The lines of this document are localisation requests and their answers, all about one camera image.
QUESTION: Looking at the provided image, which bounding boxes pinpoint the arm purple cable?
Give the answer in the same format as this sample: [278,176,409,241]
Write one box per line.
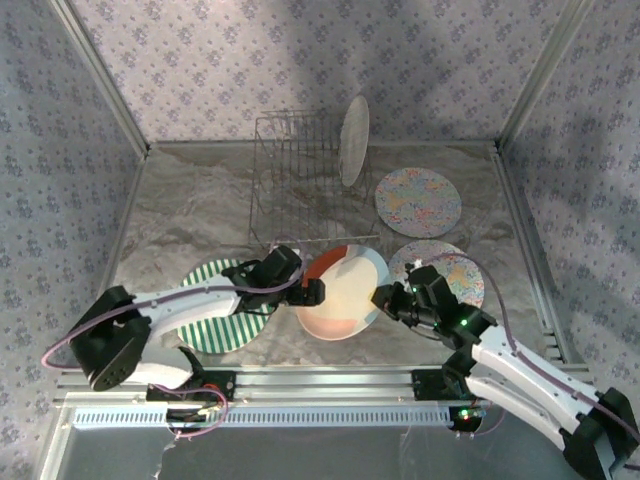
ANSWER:
[40,237,314,441]
[422,252,640,471]

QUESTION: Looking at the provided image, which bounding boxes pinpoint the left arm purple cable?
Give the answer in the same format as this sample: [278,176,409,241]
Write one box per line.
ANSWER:
[40,237,314,441]

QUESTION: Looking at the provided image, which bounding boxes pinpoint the floral cloth backdrop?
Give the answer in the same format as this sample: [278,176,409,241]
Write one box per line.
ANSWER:
[0,0,640,480]

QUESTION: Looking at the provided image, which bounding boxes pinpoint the white slotted cable duct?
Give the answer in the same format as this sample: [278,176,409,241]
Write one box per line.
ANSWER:
[72,403,459,429]

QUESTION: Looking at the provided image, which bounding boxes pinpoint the wire dish rack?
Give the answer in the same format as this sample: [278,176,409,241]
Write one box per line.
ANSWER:
[247,108,381,249]

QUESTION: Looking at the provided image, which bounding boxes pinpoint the multicolour squiggle pattern plate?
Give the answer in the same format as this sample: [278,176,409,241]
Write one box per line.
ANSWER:
[387,239,486,311]
[374,167,463,239]

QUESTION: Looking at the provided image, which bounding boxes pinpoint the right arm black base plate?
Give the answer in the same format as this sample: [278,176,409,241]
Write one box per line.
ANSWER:
[412,368,504,401]

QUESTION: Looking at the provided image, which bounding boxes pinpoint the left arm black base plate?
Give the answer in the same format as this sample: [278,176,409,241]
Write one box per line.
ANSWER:
[144,369,236,404]

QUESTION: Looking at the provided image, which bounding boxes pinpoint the red blue pink colourblock plate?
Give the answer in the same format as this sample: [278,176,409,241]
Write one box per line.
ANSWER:
[294,244,390,342]

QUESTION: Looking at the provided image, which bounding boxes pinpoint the green white striped plate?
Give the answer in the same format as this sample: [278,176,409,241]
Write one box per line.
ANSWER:
[177,257,271,355]

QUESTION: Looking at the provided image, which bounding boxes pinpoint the aluminium extrusion mounting rail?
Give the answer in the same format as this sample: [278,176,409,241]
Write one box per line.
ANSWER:
[54,363,601,407]

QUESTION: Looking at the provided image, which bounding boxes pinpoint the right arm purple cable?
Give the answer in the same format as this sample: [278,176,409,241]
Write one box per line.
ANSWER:
[422,252,640,471]

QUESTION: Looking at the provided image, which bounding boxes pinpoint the aluminium frame post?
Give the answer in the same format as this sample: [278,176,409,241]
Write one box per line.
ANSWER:
[49,0,151,157]
[493,0,597,151]

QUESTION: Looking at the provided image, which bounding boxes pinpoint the white plate blue grid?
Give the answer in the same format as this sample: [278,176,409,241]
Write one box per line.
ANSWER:
[337,94,371,189]

